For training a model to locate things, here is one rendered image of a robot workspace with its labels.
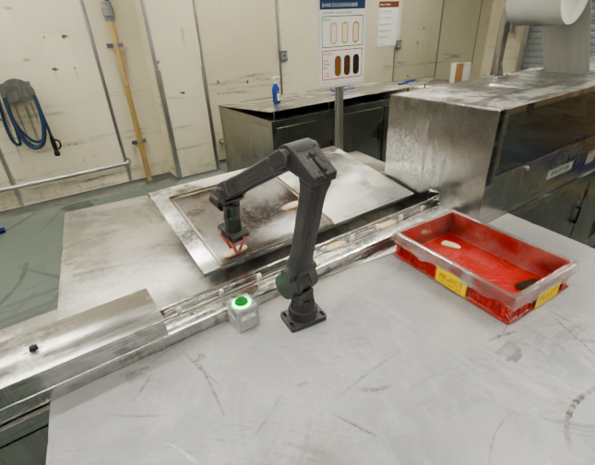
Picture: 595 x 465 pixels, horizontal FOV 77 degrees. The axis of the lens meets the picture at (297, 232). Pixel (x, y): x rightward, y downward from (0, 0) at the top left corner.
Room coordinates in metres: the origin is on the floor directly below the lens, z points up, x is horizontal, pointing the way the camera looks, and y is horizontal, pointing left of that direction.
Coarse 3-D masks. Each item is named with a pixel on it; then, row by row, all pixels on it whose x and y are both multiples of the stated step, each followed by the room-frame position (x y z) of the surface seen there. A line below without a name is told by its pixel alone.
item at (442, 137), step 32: (416, 96) 1.72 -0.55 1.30; (448, 96) 1.68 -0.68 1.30; (480, 96) 1.64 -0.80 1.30; (512, 96) 1.60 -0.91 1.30; (544, 96) 1.57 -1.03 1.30; (576, 96) 1.69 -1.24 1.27; (416, 128) 1.66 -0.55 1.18; (448, 128) 1.53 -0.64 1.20; (480, 128) 1.42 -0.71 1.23; (416, 160) 1.65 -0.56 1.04; (448, 160) 1.51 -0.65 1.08; (480, 160) 1.40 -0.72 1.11; (544, 160) 1.61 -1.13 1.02; (576, 160) 1.81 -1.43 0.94; (416, 192) 1.63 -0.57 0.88; (448, 192) 1.49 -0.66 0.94; (480, 192) 1.38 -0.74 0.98; (512, 192) 1.49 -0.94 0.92; (544, 192) 1.67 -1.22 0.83
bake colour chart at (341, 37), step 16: (320, 0) 2.27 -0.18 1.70; (336, 0) 2.31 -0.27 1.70; (352, 0) 2.36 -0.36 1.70; (320, 16) 2.27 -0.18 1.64; (336, 16) 2.31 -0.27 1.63; (352, 16) 2.37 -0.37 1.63; (320, 32) 2.26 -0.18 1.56; (336, 32) 2.31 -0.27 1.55; (352, 32) 2.37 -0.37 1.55; (320, 48) 2.26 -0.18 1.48; (336, 48) 2.31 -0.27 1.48; (352, 48) 2.37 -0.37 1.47; (320, 64) 2.26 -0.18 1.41; (336, 64) 2.31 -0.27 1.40; (352, 64) 2.37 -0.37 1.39; (320, 80) 2.26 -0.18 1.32; (336, 80) 2.31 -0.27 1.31; (352, 80) 2.37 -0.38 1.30
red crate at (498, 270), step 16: (432, 240) 1.29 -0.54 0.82; (448, 240) 1.28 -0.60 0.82; (464, 240) 1.28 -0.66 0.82; (400, 256) 1.17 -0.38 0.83; (416, 256) 1.11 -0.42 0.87; (448, 256) 1.16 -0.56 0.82; (464, 256) 1.16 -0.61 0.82; (480, 256) 1.15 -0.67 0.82; (496, 256) 1.15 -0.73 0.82; (432, 272) 1.05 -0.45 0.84; (480, 272) 1.06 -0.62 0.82; (496, 272) 1.05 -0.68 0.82; (512, 272) 1.05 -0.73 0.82; (528, 272) 1.04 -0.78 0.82; (512, 288) 0.96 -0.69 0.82; (560, 288) 0.93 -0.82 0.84; (480, 304) 0.88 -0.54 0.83; (496, 304) 0.84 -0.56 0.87; (528, 304) 0.85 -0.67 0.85; (512, 320) 0.81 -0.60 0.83
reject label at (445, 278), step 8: (440, 272) 1.01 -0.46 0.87; (448, 272) 0.98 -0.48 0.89; (440, 280) 1.00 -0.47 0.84; (448, 280) 0.98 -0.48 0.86; (456, 280) 0.95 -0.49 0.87; (448, 288) 0.97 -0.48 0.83; (456, 288) 0.95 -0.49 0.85; (464, 288) 0.93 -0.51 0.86; (552, 288) 0.89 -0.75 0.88; (464, 296) 0.92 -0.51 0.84; (544, 296) 0.87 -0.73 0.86; (552, 296) 0.90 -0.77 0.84; (536, 304) 0.85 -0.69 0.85
